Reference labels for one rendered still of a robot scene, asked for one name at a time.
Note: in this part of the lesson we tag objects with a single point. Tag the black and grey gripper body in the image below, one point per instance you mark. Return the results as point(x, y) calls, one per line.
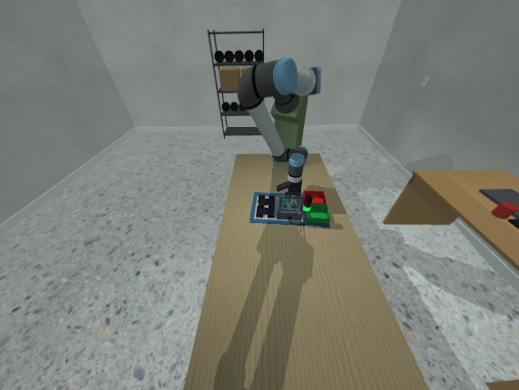
point(296, 187)

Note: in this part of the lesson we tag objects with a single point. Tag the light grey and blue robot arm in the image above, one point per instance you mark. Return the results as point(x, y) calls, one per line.
point(280, 77)

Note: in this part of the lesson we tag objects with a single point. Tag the green bin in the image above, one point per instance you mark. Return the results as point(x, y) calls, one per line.
point(318, 213)

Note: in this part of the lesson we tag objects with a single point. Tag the red bin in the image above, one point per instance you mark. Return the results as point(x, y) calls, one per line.
point(318, 196)

